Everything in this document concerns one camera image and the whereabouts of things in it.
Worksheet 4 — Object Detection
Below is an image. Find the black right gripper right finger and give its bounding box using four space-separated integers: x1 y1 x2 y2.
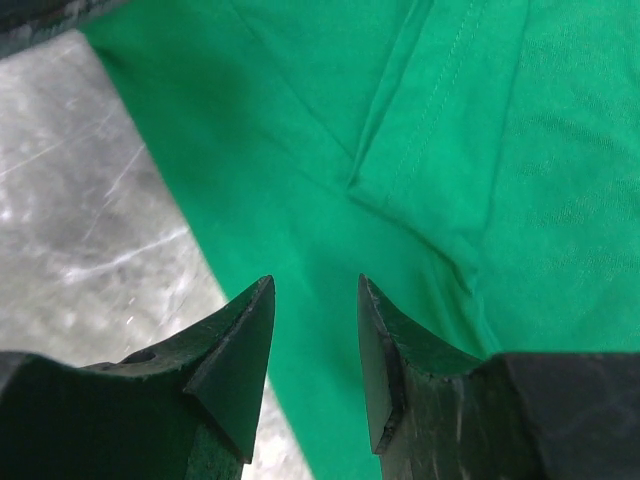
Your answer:
357 272 484 456

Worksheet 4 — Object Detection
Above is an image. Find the green t shirt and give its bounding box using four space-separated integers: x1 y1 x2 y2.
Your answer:
84 1 639 479

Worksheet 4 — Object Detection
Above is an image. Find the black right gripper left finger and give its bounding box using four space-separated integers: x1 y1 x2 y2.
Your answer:
79 274 276 464

